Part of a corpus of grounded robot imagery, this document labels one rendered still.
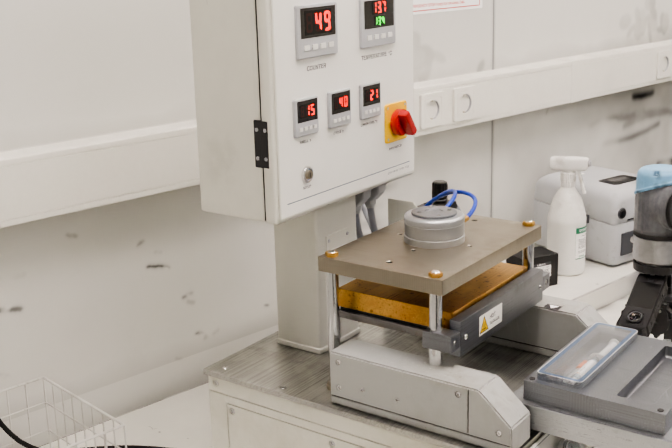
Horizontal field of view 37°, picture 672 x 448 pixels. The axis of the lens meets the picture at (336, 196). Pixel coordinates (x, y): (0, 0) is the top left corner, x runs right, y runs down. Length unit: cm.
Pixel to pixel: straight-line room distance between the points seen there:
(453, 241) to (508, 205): 107
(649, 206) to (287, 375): 63
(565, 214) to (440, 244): 88
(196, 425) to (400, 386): 53
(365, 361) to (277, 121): 31
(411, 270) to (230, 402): 34
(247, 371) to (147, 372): 39
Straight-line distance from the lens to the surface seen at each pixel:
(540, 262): 207
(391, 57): 142
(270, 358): 142
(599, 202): 222
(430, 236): 128
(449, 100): 206
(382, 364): 122
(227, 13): 125
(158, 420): 168
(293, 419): 133
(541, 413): 119
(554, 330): 141
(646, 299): 165
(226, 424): 142
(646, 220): 164
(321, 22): 128
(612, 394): 118
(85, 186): 154
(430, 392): 119
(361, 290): 129
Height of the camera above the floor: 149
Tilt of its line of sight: 14 degrees down
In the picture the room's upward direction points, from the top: 2 degrees counter-clockwise
